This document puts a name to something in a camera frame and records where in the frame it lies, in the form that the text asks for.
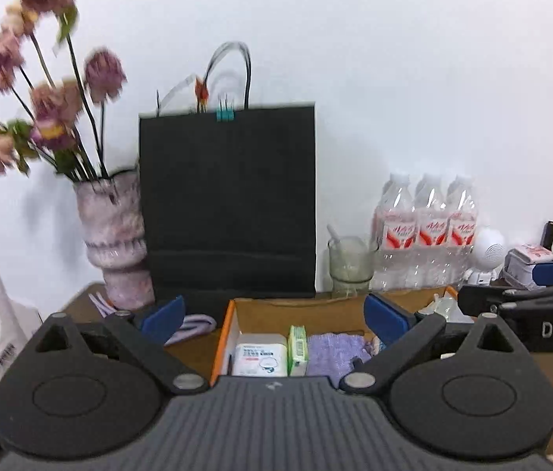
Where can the clear water bottle red label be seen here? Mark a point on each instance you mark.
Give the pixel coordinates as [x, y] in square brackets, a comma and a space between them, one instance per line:
[394, 230]
[431, 230]
[462, 228]

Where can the dried pink flowers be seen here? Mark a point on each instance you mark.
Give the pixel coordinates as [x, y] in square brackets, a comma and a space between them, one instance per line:
[51, 108]

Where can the red and orange cardboard box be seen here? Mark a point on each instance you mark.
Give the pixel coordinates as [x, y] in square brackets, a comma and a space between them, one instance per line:
[266, 316]

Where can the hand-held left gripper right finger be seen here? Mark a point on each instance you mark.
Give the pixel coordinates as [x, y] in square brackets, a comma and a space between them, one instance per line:
[384, 316]

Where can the white round speaker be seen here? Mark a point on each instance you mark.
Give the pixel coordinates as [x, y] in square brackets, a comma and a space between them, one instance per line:
[487, 252]

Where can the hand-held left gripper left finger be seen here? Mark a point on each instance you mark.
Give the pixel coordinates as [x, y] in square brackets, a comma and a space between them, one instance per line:
[163, 319]

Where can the teal binder clip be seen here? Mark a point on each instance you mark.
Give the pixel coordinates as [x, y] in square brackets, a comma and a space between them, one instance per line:
[225, 113]

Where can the black paper bag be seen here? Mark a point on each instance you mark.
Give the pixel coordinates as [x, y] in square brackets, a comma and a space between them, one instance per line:
[227, 206]

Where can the clear plastic spoon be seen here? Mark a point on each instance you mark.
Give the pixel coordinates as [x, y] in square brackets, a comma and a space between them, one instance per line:
[334, 233]

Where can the small black bottle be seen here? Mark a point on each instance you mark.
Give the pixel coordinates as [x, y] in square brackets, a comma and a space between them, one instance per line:
[549, 234]

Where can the white tin box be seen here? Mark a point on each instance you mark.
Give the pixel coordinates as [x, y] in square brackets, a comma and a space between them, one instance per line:
[526, 260]

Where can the purple burlap pouch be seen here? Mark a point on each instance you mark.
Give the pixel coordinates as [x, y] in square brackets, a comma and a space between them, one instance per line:
[330, 353]

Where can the clear glass cup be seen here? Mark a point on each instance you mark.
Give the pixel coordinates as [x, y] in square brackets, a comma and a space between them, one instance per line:
[352, 265]

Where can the white cotton swab box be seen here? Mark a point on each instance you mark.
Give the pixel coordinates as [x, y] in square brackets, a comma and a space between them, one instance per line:
[259, 355]

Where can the green tissue packet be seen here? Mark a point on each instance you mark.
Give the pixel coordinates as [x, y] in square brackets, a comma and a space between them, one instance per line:
[298, 351]

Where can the clear iridescent plastic bag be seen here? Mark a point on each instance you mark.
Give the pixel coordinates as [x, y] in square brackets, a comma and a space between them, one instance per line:
[445, 309]

